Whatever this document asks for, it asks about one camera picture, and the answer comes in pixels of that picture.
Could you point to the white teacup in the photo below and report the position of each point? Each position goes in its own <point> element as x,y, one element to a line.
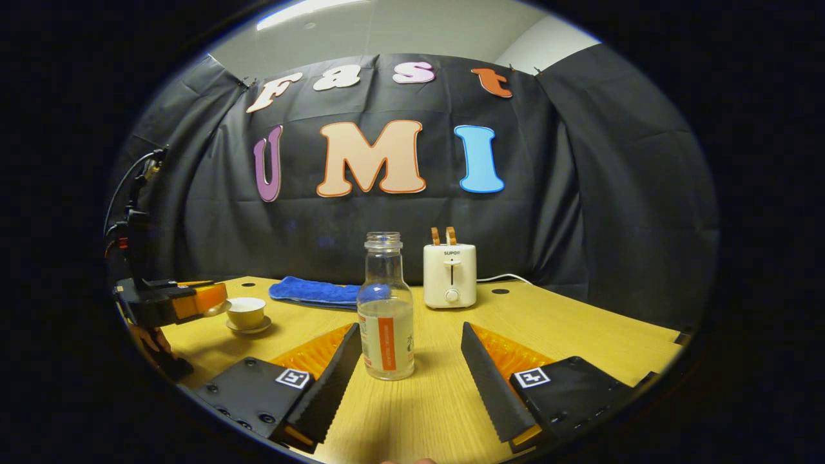
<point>246,314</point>

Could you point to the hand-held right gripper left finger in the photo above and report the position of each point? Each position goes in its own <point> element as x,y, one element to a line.
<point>332,380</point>

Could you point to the clear glass water bottle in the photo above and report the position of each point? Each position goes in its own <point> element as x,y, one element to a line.
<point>387,309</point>

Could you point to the white toaster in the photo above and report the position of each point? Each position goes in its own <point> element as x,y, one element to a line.
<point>450,277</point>

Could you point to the black backdrop cloth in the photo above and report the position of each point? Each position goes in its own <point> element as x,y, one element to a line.
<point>580,193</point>

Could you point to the blue towel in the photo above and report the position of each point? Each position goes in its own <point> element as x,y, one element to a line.
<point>309,291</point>

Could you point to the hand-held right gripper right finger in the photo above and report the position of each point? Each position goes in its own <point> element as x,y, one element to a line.
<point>493,386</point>

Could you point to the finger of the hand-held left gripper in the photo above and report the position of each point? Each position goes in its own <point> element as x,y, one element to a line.
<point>203,298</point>

